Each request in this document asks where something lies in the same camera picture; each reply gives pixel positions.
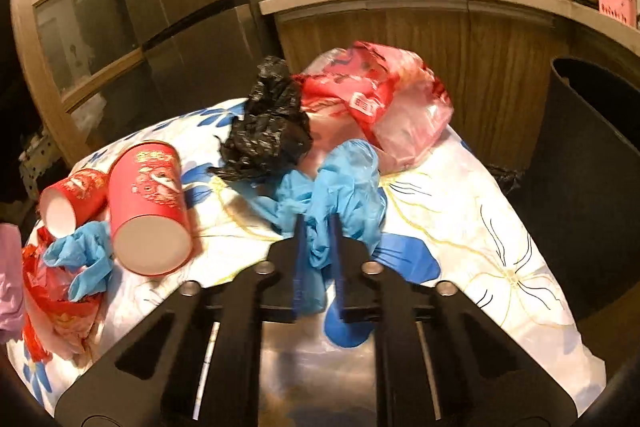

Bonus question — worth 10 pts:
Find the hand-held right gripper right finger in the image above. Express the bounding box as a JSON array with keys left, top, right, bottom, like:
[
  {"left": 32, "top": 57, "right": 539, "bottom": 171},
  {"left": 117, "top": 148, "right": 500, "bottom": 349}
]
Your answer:
[{"left": 327, "top": 213, "right": 583, "bottom": 427}]

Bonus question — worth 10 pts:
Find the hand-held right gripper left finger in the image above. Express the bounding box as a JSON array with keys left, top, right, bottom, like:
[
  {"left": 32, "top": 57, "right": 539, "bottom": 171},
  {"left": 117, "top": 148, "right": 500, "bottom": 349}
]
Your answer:
[{"left": 54, "top": 213, "right": 308, "bottom": 427}]

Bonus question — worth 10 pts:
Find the blue rubber glove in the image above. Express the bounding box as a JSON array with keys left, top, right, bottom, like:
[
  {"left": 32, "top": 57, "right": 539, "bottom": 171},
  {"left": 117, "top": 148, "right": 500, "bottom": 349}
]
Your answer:
[
  {"left": 42, "top": 221, "right": 115, "bottom": 303},
  {"left": 250, "top": 139, "right": 388, "bottom": 313}
]

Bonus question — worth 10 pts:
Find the large red paper cup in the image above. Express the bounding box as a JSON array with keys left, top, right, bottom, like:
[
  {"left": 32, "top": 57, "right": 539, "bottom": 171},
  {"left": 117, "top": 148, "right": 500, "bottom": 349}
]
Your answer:
[{"left": 109, "top": 141, "right": 194, "bottom": 278}]

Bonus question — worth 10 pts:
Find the red plastic bag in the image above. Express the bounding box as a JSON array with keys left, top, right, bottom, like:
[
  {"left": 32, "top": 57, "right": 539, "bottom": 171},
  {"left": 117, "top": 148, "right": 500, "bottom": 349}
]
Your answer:
[{"left": 21, "top": 227, "right": 103, "bottom": 363}]

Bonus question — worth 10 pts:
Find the black trash bin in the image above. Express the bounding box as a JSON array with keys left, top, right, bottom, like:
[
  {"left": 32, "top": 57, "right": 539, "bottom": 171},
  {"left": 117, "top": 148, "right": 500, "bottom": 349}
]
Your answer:
[{"left": 510, "top": 56, "right": 640, "bottom": 323}]

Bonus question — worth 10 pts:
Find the floral tablecloth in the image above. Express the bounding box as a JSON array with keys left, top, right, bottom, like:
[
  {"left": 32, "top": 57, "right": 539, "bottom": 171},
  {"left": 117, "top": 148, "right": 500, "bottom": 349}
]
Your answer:
[{"left": 7, "top": 99, "right": 608, "bottom": 418}]

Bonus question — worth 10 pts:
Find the black plastic bag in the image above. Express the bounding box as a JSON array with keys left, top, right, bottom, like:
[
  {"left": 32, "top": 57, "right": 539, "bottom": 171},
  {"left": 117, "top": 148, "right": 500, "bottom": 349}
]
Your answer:
[{"left": 207, "top": 56, "right": 315, "bottom": 182}]

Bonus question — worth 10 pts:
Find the pink translucent plastic bag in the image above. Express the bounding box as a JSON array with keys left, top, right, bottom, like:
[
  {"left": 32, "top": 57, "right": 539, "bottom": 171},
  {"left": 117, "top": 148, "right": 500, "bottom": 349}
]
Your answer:
[{"left": 370, "top": 51, "right": 455, "bottom": 170}]

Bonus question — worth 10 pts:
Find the red printed packet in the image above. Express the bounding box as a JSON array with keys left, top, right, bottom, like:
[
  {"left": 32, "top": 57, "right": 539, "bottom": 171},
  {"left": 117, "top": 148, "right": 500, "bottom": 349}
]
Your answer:
[{"left": 295, "top": 41, "right": 401, "bottom": 124}]

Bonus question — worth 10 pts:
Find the black bag on floor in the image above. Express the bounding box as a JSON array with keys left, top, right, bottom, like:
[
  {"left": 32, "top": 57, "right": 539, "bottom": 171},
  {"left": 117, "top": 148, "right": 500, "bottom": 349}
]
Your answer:
[{"left": 487, "top": 163, "right": 526, "bottom": 195}]

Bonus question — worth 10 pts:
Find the small red paper cup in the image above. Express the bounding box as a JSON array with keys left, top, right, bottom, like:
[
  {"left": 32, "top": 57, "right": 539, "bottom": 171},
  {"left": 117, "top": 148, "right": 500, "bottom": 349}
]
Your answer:
[{"left": 39, "top": 168, "right": 110, "bottom": 239}]

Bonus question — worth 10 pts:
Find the wooden lower cabinet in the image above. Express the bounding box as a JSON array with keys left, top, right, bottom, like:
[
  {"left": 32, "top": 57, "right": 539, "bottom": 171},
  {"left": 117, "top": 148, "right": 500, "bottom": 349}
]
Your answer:
[{"left": 275, "top": 4, "right": 576, "bottom": 170}]

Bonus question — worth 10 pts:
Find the wooden glass door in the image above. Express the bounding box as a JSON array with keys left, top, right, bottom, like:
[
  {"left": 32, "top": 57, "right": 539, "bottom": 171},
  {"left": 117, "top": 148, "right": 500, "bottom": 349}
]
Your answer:
[{"left": 10, "top": 0, "right": 151, "bottom": 158}]

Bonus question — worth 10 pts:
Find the pink cutlery holder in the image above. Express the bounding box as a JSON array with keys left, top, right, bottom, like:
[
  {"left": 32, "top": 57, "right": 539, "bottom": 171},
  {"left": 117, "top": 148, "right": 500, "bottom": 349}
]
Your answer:
[{"left": 596, "top": 0, "right": 638, "bottom": 28}]

